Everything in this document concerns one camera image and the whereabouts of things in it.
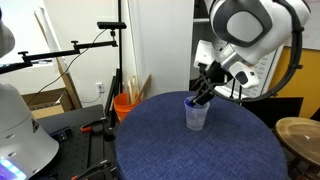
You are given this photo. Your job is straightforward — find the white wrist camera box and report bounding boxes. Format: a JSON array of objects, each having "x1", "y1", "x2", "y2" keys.
[{"x1": 194, "y1": 39, "x2": 215, "y2": 70}]

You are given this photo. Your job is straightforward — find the thin black camera cable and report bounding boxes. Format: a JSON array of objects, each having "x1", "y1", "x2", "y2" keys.
[{"x1": 25, "y1": 28, "x2": 108, "y2": 106}]

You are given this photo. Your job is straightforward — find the clear plastic cup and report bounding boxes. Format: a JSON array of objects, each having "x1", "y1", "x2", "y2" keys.
[{"x1": 183, "y1": 96, "x2": 211, "y2": 132}]

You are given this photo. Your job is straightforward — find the black leaning panels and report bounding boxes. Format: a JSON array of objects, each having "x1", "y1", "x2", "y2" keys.
[{"x1": 104, "y1": 68, "x2": 122, "y2": 118}]

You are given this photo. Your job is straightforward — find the cardboard box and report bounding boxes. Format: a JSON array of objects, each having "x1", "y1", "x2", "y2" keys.
[{"x1": 20, "y1": 87, "x2": 76, "y2": 120}]

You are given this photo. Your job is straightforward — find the brown wooden stick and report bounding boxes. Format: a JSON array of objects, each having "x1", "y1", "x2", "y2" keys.
[{"x1": 135, "y1": 74, "x2": 153, "y2": 103}]

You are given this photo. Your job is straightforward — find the black flat panel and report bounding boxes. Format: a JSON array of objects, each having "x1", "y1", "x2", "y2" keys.
[{"x1": 240, "y1": 96, "x2": 305, "y2": 129}]

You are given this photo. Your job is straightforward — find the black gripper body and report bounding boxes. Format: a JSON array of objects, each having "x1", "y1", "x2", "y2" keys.
[{"x1": 198, "y1": 60, "x2": 235, "y2": 92}]

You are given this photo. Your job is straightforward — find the black clamp orange handle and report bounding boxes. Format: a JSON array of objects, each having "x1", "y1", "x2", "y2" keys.
[
  {"x1": 80, "y1": 120, "x2": 108, "y2": 134},
  {"x1": 70, "y1": 158, "x2": 113, "y2": 180}
]

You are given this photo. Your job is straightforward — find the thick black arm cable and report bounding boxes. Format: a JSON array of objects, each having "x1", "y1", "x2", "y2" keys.
[{"x1": 199, "y1": 0, "x2": 305, "y2": 103}]

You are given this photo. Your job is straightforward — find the black stereo camera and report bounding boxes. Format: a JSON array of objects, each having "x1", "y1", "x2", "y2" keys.
[{"x1": 96, "y1": 21, "x2": 128, "y2": 31}]

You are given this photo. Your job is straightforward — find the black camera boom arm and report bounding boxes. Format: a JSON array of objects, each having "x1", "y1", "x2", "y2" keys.
[{"x1": 0, "y1": 39, "x2": 120, "y2": 75}]

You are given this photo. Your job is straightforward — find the blue tablecloth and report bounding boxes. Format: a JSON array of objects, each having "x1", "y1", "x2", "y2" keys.
[{"x1": 115, "y1": 91, "x2": 289, "y2": 180}]

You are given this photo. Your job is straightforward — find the black perforated robot table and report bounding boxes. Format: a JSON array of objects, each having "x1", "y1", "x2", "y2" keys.
[{"x1": 33, "y1": 103, "x2": 119, "y2": 180}]

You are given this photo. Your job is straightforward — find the leaning cardboard sheet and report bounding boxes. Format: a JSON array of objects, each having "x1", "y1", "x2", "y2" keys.
[{"x1": 33, "y1": 6, "x2": 83, "y2": 110}]

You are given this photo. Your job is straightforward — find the orange bucket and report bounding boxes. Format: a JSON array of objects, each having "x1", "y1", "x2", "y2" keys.
[{"x1": 113, "y1": 92, "x2": 142, "y2": 123}]

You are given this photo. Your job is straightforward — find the white wall outlet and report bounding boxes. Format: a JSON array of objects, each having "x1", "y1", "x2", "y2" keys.
[{"x1": 95, "y1": 81, "x2": 105, "y2": 95}]

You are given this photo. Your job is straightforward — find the black switch box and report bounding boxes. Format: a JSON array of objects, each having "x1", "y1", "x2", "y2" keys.
[{"x1": 49, "y1": 125, "x2": 73, "y2": 141}]

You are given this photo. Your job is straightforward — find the black vertical pole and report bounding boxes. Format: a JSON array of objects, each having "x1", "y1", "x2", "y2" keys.
[{"x1": 117, "y1": 0, "x2": 123, "y2": 98}]

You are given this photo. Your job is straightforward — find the round wooden stool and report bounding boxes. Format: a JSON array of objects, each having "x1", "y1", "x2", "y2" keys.
[{"x1": 273, "y1": 116, "x2": 320, "y2": 180}]

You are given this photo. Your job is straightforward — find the white whiteboard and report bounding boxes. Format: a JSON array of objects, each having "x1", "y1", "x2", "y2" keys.
[{"x1": 301, "y1": 0, "x2": 320, "y2": 51}]

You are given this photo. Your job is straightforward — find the blue white marker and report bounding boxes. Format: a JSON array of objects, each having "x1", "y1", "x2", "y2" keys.
[{"x1": 185, "y1": 97, "x2": 198, "y2": 109}]

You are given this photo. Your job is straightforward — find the light wooden slat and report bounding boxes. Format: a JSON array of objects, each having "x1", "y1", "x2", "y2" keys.
[{"x1": 127, "y1": 75, "x2": 140, "y2": 104}]

